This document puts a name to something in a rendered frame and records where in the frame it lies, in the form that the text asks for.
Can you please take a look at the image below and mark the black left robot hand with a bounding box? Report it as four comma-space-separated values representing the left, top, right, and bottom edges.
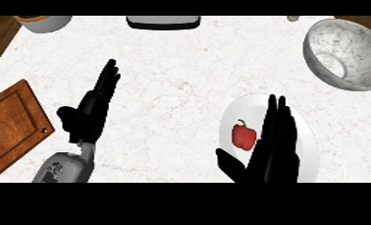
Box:
54, 58, 122, 144

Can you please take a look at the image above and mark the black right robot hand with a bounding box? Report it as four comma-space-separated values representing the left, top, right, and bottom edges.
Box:
215, 93, 302, 184

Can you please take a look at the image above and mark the red bell pepper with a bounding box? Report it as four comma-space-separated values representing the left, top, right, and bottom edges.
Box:
231, 119, 258, 152

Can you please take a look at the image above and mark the white round plate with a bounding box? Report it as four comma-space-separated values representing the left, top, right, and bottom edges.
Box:
218, 93, 322, 184

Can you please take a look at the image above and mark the white marbled bowl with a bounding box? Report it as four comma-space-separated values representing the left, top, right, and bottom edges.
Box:
302, 18, 371, 92

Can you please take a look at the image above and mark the brown wooden cabinet door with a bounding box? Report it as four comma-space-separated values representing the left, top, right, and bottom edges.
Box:
0, 79, 56, 174

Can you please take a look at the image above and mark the grey pot with orange rim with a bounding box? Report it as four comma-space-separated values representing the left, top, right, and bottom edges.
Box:
13, 15, 74, 34

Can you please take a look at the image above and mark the brown wooden cabinet edge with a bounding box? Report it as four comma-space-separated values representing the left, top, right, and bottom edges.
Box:
0, 15, 24, 57

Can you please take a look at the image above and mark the black and grey appliance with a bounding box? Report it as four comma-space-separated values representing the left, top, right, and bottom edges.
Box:
125, 15, 203, 31

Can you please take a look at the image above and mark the brown wooden corner piece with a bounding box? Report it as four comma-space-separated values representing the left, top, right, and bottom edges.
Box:
333, 15, 371, 29

